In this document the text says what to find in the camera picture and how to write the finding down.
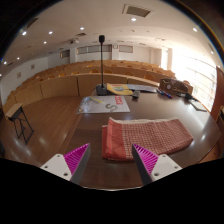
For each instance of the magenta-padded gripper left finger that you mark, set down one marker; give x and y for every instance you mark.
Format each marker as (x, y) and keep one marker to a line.
(60, 165)

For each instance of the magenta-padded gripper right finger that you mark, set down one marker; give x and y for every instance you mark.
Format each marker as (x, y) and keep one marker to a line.
(161, 166)

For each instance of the red white checked towel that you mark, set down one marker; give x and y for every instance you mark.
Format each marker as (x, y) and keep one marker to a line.
(150, 136)

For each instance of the grey flat notebook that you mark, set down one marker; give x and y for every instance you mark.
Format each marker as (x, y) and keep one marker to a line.
(198, 106)

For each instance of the red marker pen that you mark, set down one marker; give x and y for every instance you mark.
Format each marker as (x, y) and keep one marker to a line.
(167, 95)

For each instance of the white printed poster sheet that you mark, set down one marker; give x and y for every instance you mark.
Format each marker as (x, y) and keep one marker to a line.
(103, 106)

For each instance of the blue marker pen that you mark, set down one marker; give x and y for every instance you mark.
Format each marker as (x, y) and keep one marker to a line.
(161, 92)

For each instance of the black desktop device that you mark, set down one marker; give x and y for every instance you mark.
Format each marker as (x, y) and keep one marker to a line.
(187, 96)

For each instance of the black remote control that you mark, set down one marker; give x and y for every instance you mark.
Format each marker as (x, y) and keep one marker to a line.
(136, 94)

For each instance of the wooden auditorium seat rows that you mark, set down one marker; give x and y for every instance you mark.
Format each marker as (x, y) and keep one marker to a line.
(60, 86)

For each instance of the grey-blue booklet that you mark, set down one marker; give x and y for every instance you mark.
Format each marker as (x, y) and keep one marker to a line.
(143, 88)

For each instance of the brown cardboard box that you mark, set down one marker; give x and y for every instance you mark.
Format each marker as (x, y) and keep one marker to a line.
(173, 86)

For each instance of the black gooseneck desk microphone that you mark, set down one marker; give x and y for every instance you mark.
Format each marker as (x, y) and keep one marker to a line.
(101, 90)

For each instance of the yellow booklet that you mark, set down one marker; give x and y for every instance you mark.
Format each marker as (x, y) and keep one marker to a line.
(120, 89)

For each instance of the brown wooden door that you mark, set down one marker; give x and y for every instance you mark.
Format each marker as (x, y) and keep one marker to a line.
(218, 93)

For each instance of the ceiling projector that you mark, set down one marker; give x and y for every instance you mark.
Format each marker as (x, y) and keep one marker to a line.
(74, 41)

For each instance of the round ceiling lights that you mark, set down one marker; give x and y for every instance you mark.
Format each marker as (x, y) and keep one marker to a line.
(133, 19)

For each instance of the rectangular ceiling air vent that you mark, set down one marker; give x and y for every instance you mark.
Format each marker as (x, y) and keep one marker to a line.
(137, 11)

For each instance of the small framed wall picture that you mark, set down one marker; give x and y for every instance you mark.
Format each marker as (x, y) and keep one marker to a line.
(19, 75)
(32, 66)

